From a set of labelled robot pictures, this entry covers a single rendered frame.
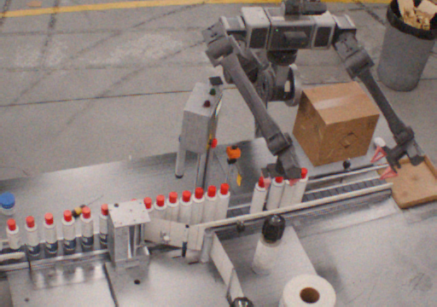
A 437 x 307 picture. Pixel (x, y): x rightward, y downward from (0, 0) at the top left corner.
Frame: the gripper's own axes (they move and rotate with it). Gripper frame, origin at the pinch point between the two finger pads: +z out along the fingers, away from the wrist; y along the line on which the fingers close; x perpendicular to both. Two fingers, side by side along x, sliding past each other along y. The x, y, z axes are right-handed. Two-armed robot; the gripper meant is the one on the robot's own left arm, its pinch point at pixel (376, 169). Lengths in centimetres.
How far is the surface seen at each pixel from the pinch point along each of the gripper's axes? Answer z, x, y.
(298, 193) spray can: 33.2, -8.6, -9.9
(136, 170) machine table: 83, -46, -45
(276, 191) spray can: 36.9, -19.1, -9.2
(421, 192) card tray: 1, 53, -11
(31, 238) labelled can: 102, -97, 1
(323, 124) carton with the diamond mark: 11.9, -2.2, -35.9
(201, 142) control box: 34, -68, -8
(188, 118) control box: 29, -78, -11
